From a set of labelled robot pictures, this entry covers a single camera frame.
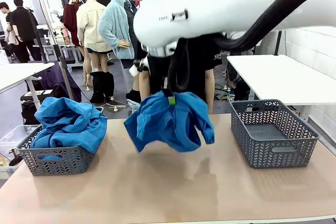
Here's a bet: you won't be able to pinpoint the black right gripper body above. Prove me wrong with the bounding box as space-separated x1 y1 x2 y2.
151 55 175 96

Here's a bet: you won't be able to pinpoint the person's right forearm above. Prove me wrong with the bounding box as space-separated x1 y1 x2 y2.
138 69 152 102

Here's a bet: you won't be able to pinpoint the person's left forearm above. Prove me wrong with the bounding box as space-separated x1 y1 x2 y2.
204 68 215 116

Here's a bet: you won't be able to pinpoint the crumpled blue jeans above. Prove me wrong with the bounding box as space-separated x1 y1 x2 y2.
127 99 142 116

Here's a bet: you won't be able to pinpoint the person in black t-shirt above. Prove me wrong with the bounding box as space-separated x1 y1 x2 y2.
136 35 223 103

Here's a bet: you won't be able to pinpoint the black fuzzy boot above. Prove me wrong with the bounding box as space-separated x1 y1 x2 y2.
90 71 105 104
102 71 116 99

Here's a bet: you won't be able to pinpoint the mannequin in grey vest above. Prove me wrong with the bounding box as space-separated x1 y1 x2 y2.
123 0 144 104

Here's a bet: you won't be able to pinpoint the mannequin in pale blue fleece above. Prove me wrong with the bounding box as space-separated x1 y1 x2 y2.
97 0 139 104

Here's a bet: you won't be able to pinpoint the mannequin in cream jacket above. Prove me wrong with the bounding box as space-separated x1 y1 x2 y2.
76 0 115 104

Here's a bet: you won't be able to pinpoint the purple cloth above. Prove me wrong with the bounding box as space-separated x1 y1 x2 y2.
28 61 82 104

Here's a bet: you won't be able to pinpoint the slanted metal pole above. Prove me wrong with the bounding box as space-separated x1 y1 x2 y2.
33 0 77 104

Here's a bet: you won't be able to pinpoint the grey plastic lattice basket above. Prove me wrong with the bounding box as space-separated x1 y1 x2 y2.
16 106 104 177
230 99 320 169

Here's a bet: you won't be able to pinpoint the mannequin in maroon sweater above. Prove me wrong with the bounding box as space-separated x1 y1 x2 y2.
62 0 92 88

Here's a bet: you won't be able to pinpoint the white table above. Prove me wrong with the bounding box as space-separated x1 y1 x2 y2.
0 62 56 124
226 54 336 124

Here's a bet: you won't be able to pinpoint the black tripod stand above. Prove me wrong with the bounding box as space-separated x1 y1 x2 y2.
274 31 283 56

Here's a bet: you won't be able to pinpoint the black bag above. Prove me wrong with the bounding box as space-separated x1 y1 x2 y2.
20 90 53 125

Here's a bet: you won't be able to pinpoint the bystander in black shirt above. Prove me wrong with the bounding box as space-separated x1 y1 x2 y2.
10 0 43 63

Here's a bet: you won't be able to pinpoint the clear plastic storage box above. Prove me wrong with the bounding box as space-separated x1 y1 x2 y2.
0 125 40 180

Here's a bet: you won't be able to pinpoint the bystander with black hair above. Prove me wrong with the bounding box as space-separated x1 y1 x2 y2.
0 2 17 61

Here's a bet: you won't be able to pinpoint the mannequin base plate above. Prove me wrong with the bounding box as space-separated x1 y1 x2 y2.
102 100 129 114

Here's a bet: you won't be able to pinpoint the thick black cable hose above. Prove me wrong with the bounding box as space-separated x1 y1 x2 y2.
167 0 336 93

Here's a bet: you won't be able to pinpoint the black handled tool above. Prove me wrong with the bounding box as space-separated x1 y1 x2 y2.
7 148 24 167

